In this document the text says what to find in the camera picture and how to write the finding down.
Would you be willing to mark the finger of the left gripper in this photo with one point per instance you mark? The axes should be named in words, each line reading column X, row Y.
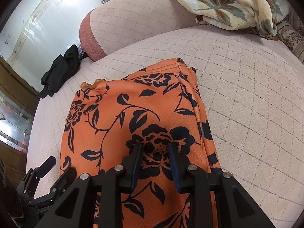
column 29, row 183
column 58, row 188

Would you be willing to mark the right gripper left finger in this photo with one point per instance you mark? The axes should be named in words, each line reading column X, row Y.
column 76, row 206

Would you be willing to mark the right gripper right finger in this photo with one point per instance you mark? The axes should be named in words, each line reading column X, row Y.
column 213, row 195

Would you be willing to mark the orange black floral shirt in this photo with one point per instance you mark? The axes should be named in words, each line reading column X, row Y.
column 157, row 106

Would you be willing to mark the stained glass wooden door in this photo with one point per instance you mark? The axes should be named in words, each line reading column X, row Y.
column 18, row 106

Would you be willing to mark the black crumpled garment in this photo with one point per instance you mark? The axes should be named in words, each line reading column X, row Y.
column 62, row 69

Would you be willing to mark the pink quilted bed mattress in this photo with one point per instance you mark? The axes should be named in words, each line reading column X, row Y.
column 252, row 89

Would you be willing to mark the striped beige cushion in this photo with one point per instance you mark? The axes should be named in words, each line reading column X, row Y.
column 290, row 31

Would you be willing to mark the pink bolster cushion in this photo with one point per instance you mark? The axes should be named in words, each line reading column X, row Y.
column 119, row 23

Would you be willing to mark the cream floral blanket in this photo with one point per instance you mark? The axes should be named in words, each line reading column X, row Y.
column 263, row 15

